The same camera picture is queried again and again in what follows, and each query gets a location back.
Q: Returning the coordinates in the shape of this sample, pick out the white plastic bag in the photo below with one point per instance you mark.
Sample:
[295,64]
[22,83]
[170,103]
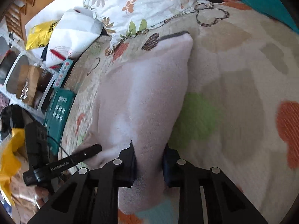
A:
[74,32]

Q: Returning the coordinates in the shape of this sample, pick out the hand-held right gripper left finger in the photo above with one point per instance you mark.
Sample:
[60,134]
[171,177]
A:
[130,168]

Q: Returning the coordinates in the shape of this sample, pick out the white shelf rack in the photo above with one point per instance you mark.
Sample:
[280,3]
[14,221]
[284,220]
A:
[14,70]

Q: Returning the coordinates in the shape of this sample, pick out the yellow cloth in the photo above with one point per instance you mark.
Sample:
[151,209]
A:
[9,158]

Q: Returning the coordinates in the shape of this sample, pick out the long patterned box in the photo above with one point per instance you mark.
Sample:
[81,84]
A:
[63,73]

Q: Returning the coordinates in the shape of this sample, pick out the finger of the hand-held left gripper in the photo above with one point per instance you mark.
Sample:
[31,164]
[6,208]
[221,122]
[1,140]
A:
[86,154]

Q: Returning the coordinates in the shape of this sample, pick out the teal plush cloth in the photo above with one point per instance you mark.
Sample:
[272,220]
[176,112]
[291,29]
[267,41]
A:
[268,0]

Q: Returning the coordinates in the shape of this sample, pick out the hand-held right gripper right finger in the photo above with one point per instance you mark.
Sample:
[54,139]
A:
[168,168]

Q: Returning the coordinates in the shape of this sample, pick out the black bag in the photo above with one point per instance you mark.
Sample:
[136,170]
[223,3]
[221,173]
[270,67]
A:
[14,119]

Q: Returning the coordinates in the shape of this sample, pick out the wooden lattice rack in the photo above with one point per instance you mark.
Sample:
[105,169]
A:
[25,2]

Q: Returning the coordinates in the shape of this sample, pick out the yellow plastic bag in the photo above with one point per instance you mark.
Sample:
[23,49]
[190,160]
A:
[39,36]

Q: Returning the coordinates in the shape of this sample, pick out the white small garment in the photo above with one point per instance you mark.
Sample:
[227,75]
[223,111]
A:
[144,93]

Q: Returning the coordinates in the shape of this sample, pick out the white floral pillow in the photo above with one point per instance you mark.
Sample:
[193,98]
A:
[140,2]

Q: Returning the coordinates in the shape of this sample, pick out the floral bedsheet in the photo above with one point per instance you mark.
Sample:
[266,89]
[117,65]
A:
[233,86]

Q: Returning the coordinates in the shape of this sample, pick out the teal box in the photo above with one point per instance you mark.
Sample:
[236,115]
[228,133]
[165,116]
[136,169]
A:
[59,114]

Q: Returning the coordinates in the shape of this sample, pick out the brown cardboard box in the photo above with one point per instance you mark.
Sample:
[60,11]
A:
[30,81]

